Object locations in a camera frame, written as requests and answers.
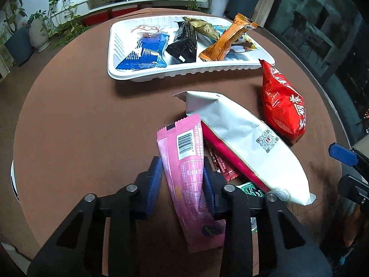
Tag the pink snack packet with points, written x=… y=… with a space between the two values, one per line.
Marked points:
x=184 y=184

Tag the red snack bag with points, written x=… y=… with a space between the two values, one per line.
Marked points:
x=282 y=106

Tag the white snack bag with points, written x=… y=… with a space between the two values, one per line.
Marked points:
x=253 y=144

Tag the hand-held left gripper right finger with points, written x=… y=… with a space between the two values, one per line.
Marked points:
x=209 y=196

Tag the blue snack packet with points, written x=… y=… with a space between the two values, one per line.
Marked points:
x=144 y=54

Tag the small plant in grey pot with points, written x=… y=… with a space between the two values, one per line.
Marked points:
x=39 y=34

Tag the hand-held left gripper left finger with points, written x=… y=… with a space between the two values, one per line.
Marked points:
x=154 y=184

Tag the white round trash can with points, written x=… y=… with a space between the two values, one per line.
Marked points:
x=13 y=181

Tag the gold snack packet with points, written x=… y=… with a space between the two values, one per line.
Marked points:
x=201 y=27

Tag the beige curtain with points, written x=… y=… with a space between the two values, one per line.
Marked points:
x=268 y=3

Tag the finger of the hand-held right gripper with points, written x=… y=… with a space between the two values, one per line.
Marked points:
x=353 y=189
x=341 y=153

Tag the white plastic tray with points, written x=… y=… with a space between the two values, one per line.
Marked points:
x=121 y=63

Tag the green snack packet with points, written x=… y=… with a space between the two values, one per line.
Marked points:
x=252 y=190

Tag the glass sliding door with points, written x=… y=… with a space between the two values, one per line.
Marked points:
x=317 y=34

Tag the red storage box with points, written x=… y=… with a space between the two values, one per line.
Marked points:
x=96 y=19

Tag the orange snack packet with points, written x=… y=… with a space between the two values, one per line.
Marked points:
x=224 y=41

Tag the black snack packet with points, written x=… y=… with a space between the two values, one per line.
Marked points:
x=184 y=44

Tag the red sachet with white print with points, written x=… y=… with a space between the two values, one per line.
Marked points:
x=224 y=166

